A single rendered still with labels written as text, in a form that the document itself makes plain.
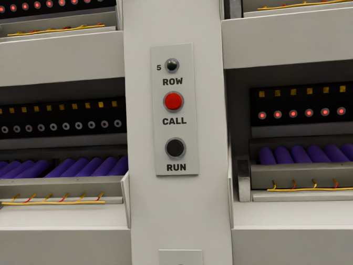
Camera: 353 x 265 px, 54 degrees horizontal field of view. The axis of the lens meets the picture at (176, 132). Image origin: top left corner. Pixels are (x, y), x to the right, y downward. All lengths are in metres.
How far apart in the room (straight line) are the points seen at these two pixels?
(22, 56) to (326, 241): 0.34
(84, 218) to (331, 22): 0.30
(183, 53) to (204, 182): 0.12
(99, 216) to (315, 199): 0.22
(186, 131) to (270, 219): 0.11
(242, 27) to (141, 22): 0.10
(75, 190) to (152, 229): 0.11
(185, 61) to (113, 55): 0.07
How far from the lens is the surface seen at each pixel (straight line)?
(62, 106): 0.54
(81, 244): 0.37
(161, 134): 0.32
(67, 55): 0.37
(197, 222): 0.33
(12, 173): 0.50
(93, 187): 0.40
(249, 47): 0.34
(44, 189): 0.43
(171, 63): 0.33
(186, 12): 0.34
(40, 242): 0.39
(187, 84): 0.32
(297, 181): 0.40
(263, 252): 0.34
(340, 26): 0.35
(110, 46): 0.36
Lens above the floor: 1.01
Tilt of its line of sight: 2 degrees up
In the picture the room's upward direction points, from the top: 3 degrees counter-clockwise
